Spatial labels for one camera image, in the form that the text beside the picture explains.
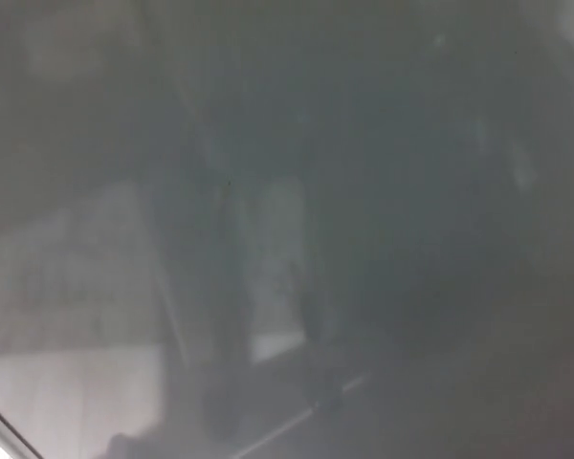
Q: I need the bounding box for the white whiteboard with grey frame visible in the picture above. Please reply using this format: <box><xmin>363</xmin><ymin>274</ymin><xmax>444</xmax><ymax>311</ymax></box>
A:
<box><xmin>0</xmin><ymin>0</ymin><xmax>574</xmax><ymax>459</ymax></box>

